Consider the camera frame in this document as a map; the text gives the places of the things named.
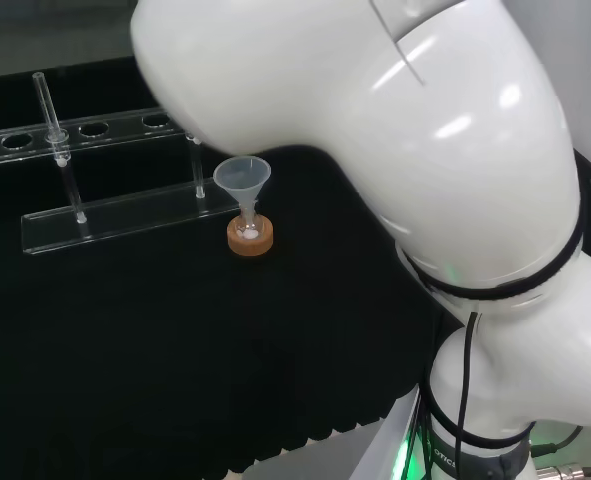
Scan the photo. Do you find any clear acrylic funnel stand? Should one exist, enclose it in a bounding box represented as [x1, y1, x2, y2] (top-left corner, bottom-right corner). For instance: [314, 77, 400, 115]
[0, 72, 246, 257]

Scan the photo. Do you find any small round-bottom glass flask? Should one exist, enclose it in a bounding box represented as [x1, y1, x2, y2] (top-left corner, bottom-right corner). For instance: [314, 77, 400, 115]
[235, 199, 266, 245]

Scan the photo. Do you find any translucent plastic funnel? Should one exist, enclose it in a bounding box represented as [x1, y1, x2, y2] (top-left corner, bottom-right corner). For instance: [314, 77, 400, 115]
[212, 155, 273, 229]

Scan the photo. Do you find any round cork ring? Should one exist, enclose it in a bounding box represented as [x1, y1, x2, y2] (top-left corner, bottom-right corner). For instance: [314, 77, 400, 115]
[227, 215, 275, 258]

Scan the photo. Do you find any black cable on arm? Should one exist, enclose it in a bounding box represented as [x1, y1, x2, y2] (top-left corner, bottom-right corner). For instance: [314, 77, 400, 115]
[404, 310, 481, 480]

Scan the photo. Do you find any black bench cloth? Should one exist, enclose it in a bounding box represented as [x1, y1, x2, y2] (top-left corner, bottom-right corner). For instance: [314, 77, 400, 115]
[0, 54, 591, 480]

